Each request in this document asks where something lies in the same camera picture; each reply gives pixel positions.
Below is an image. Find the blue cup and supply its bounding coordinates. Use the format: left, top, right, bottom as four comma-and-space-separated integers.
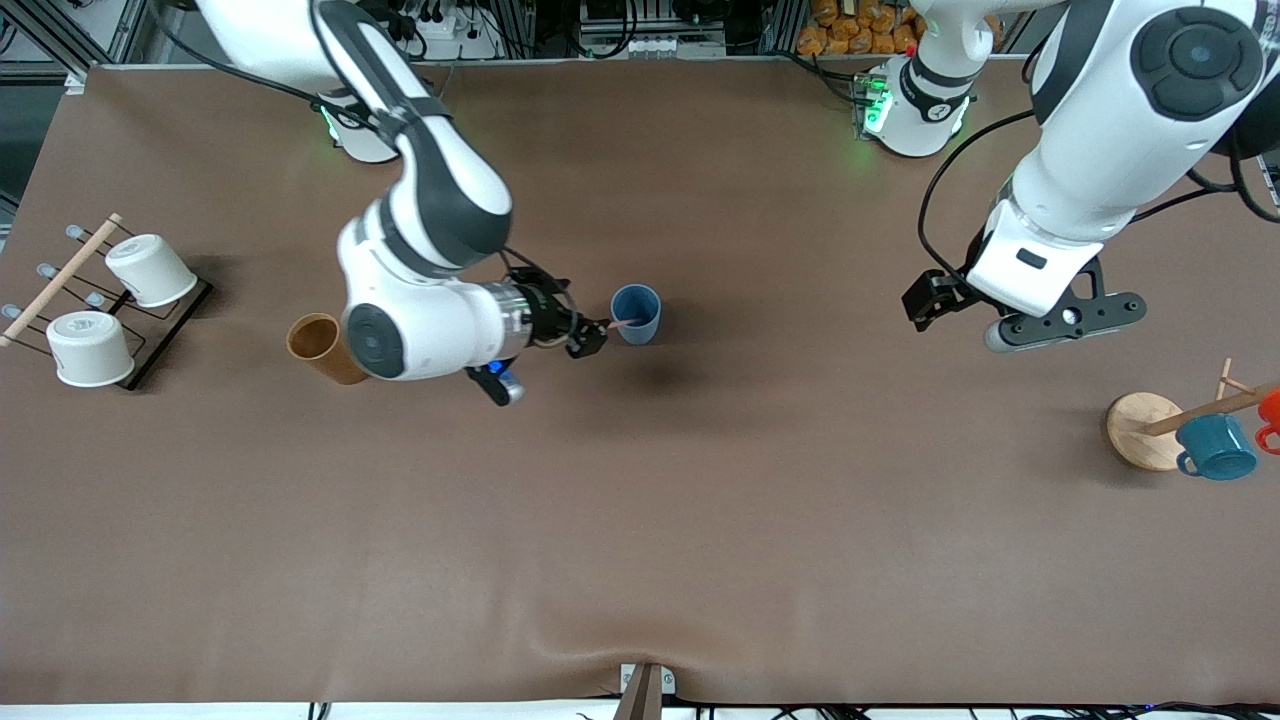
610, 284, 663, 347

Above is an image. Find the bamboo cup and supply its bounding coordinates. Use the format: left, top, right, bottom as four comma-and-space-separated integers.
286, 313, 369, 386

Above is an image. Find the white ceramic cup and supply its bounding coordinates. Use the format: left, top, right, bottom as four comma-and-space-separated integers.
46, 311, 136, 388
105, 234, 199, 308

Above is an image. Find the wooden mug tree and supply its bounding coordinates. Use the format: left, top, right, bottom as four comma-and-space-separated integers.
1105, 357, 1280, 473

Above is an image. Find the orange snack bags pile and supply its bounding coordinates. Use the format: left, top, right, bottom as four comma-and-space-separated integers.
797, 0, 926, 57

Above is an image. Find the white power strip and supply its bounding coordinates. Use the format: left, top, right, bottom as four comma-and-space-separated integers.
400, 0, 501, 61

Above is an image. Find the teal mug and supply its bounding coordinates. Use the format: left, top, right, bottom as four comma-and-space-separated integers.
1175, 413, 1259, 482

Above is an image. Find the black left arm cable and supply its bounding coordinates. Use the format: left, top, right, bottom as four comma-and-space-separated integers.
917, 108, 1041, 296

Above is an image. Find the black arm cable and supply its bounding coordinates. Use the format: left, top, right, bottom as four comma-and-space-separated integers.
150, 0, 346, 109
917, 108, 1041, 296

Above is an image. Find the metal table edge bracket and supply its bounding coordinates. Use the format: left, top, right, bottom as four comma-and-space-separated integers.
612, 662, 678, 720

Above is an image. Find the black wire cup rack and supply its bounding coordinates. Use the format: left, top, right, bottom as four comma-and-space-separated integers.
0, 212, 214, 393

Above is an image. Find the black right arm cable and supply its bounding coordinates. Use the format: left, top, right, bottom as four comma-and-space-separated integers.
150, 0, 346, 109

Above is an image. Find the aluminium frame profile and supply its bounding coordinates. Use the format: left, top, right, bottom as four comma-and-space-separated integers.
0, 0, 156, 96

